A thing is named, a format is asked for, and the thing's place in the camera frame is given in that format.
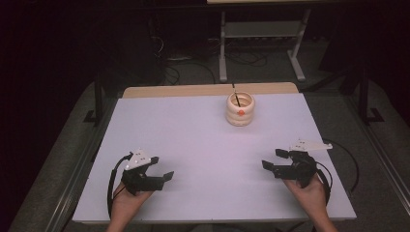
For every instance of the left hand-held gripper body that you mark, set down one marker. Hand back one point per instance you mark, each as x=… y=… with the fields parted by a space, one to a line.
x=141 y=182

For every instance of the white metal desk frame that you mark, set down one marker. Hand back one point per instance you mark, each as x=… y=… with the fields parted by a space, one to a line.
x=261 y=29

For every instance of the person's left hand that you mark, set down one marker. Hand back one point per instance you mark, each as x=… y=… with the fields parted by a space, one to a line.
x=125 y=206

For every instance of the person's right hand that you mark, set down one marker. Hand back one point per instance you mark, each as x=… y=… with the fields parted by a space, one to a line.
x=311 y=199

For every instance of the black metal stand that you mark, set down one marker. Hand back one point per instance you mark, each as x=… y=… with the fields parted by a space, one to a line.
x=365 y=96
x=98 y=103

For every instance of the white table mat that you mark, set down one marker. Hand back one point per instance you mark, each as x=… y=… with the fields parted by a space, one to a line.
x=199 y=199

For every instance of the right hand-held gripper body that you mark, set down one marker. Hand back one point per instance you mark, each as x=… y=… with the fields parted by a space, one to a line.
x=301 y=169

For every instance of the cream ribbed pen holder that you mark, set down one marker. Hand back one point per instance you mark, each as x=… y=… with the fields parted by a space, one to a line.
x=240 y=117

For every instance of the thin black pen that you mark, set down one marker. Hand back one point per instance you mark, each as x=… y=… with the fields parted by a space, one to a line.
x=237 y=98

